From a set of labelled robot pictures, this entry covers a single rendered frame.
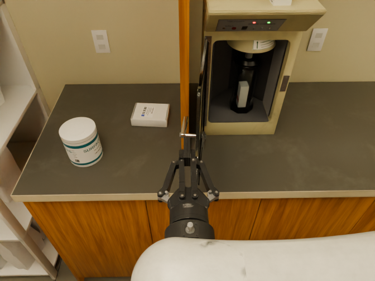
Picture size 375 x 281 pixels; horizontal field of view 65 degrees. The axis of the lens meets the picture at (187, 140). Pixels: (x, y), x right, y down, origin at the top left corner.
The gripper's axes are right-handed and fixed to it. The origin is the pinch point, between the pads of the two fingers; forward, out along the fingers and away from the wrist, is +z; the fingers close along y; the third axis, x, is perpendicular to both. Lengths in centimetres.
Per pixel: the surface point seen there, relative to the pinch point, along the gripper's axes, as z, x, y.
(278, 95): 44, 16, -36
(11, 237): 22, 82, 82
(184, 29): 35.0, -14.1, 0.1
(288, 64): 44, 3, -37
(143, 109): 58, 33, 18
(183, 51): 35.0, -7.1, 0.2
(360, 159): 29, 36, -70
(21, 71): 87, 30, 83
